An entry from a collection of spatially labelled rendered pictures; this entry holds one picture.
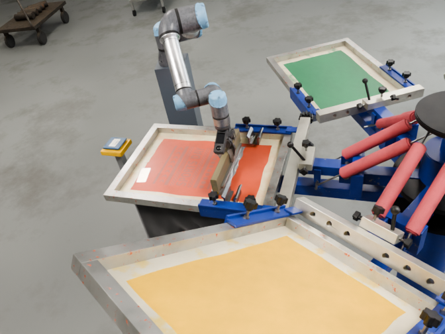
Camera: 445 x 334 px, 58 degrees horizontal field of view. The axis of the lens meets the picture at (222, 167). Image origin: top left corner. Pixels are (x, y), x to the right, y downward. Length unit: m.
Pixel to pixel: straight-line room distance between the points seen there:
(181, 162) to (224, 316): 1.25
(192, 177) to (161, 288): 1.07
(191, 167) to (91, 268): 1.19
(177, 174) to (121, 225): 1.34
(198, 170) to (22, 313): 1.65
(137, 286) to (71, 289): 2.10
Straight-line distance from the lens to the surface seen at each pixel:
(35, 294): 3.13
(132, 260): 1.00
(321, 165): 1.79
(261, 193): 1.80
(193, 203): 1.76
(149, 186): 1.97
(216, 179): 1.76
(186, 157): 2.08
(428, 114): 1.63
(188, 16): 1.97
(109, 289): 0.86
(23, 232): 3.62
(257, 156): 2.00
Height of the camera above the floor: 2.20
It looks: 39 degrees down
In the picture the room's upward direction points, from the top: 11 degrees counter-clockwise
